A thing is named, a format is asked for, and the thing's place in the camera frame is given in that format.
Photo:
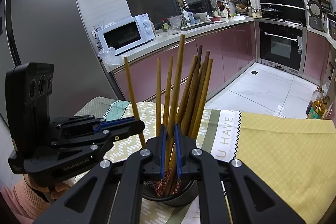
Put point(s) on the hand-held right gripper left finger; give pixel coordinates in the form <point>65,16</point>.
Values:
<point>163,153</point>

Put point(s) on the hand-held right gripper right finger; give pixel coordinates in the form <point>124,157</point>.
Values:
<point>178,153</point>

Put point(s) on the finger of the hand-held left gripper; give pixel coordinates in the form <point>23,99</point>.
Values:
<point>131,127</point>
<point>115,122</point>

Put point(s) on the black mesh utensil holder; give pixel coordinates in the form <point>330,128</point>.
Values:
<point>183,199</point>

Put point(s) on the pile of wooden chopsticks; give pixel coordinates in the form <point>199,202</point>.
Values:
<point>195,87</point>

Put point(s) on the floral-end wooden chopstick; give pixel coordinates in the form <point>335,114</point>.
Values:
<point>178,69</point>

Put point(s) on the person's left forearm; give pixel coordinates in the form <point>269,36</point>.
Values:
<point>21,200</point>

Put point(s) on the person's left hand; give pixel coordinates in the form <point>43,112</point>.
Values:
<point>61,188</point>

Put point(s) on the clear plastic bag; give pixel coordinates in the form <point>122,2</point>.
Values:
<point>110,56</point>

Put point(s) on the grey refrigerator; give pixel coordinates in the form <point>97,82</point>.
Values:
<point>52,29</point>

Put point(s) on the white microwave oven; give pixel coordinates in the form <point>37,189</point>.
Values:
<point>145,27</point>

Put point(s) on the dark glass jar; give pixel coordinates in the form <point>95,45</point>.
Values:
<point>164,25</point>

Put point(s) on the pink base cabinets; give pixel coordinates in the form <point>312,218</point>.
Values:
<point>315,56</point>
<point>225,56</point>

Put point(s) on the clear plastic container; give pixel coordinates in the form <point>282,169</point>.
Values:
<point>174,27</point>

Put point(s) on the white soap bottle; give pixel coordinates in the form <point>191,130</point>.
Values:
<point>186,18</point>

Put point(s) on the blue bottle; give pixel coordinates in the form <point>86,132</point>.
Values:
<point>192,19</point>

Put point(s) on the white bowl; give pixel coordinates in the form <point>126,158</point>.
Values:
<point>200,15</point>

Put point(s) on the steel kitchen faucet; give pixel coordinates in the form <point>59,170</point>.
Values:
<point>182,1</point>

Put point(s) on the pink bowl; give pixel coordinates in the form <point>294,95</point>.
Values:
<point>215,18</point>

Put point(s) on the black built-in oven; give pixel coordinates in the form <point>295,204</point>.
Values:
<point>278,48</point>

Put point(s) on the yellow oil bottle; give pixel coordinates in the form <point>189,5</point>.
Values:
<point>317,107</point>

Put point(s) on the white plate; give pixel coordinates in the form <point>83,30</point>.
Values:
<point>239,17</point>

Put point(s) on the stack of bowls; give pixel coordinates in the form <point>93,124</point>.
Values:
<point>241,9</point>

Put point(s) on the black lidded wok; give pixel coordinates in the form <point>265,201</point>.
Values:
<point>270,12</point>

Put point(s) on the black range hood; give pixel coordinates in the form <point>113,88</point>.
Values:
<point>283,2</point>

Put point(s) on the white rice cooker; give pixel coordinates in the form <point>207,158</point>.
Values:
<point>316,11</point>

